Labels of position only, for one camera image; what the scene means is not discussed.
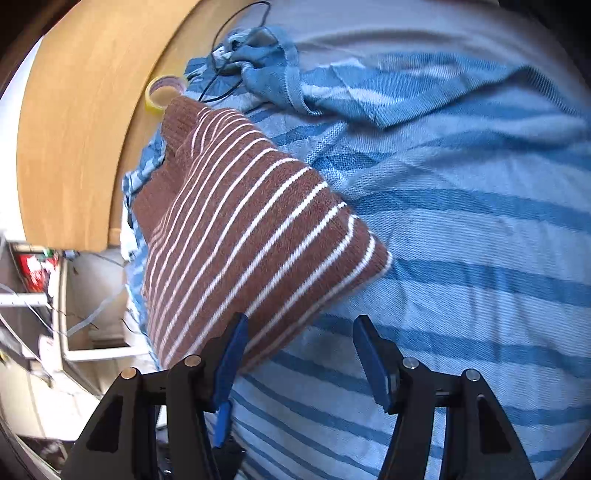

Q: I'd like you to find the black cable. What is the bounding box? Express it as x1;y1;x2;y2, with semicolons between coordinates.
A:
197;0;273;104

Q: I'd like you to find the blue striped bed sheet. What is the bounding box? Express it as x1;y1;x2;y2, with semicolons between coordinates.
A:
122;12;590;479

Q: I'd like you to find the brown white-striped knit sweater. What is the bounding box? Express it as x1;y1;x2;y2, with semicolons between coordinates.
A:
132;96;392;369

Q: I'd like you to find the yellow tape roll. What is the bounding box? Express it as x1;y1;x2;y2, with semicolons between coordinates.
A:
143;75;188;114

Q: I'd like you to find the wooden headboard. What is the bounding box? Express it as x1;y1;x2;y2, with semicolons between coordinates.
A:
16;1;239;252

